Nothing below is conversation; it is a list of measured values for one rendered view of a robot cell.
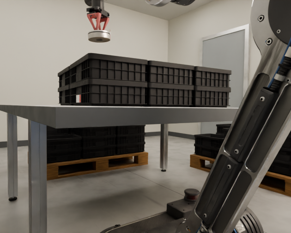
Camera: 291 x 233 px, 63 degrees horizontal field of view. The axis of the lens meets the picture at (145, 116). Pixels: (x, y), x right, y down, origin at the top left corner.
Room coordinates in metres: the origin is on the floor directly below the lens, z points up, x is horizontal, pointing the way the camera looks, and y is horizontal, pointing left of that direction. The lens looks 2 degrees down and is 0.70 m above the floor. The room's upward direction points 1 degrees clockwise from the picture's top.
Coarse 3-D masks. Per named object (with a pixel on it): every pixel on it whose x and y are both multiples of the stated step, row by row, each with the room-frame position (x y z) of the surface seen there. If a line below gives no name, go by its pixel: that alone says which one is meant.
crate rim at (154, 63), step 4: (148, 64) 1.18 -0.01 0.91; (152, 64) 1.18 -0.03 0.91; (156, 64) 1.19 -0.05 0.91; (160, 64) 1.20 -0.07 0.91; (164, 64) 1.22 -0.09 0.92; (168, 64) 1.23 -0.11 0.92; (172, 64) 1.24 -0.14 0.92; (176, 64) 1.25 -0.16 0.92; (180, 64) 1.27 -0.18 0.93; (184, 64) 1.28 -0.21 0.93; (184, 68) 1.28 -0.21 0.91; (188, 68) 1.29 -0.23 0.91; (192, 68) 1.31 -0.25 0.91
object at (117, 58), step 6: (90, 54) 1.03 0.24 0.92; (96, 54) 1.04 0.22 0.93; (102, 54) 1.05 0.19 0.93; (78, 60) 1.18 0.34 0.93; (84, 60) 1.09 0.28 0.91; (114, 60) 1.08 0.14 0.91; (120, 60) 1.09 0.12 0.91; (126, 60) 1.11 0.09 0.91; (132, 60) 1.12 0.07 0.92; (138, 60) 1.14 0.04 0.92; (144, 60) 1.16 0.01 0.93; (72, 66) 1.30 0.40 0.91
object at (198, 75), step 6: (192, 72) 1.36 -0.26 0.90; (198, 72) 1.34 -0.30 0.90; (204, 72) 1.37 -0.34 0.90; (210, 72) 1.39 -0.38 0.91; (192, 78) 1.36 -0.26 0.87; (198, 78) 1.34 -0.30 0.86; (204, 78) 1.37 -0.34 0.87; (210, 78) 1.38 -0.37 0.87; (216, 78) 1.41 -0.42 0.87; (222, 78) 1.44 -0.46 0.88; (228, 78) 1.47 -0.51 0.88; (192, 84) 1.36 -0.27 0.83; (198, 84) 1.35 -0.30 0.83; (204, 84) 1.37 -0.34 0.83; (210, 84) 1.39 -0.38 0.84; (216, 84) 1.42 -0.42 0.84; (222, 84) 1.44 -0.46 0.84; (228, 84) 1.47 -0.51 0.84
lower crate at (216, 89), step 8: (200, 88) 1.34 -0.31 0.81; (208, 88) 1.37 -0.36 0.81; (216, 88) 1.40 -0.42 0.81; (224, 88) 1.43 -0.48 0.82; (192, 96) 1.36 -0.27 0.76; (200, 96) 1.35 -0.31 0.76; (208, 96) 1.39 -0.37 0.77; (216, 96) 1.42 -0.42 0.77; (224, 96) 1.45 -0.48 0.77; (200, 104) 1.36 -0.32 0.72; (208, 104) 1.39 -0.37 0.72; (216, 104) 1.42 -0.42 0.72; (224, 104) 1.45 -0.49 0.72
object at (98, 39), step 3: (90, 39) 1.12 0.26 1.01; (93, 39) 1.12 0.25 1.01; (96, 39) 1.12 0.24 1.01; (99, 39) 1.15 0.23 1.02; (102, 39) 1.13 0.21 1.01; (105, 39) 1.13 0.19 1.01; (108, 39) 1.13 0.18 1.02; (96, 42) 1.18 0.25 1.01; (99, 42) 1.18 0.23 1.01; (102, 42) 1.18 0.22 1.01
